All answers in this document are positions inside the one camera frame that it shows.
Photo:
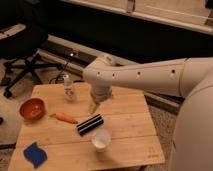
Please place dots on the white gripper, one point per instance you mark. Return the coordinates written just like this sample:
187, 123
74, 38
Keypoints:
98, 94

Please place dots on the orange pepper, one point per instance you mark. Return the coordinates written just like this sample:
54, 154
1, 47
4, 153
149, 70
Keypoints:
64, 117

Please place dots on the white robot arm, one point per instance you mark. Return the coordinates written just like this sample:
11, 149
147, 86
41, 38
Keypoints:
189, 78

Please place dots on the black striped rectangular block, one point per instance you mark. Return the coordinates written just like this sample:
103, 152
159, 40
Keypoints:
89, 124

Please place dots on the clear plastic bottle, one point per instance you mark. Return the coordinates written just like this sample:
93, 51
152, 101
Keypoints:
69, 88

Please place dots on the orange bowl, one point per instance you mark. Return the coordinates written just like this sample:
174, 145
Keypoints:
32, 109

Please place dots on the blue sponge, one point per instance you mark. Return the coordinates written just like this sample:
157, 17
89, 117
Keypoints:
35, 155

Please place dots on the black office chair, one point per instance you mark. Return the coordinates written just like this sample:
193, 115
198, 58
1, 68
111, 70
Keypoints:
18, 46

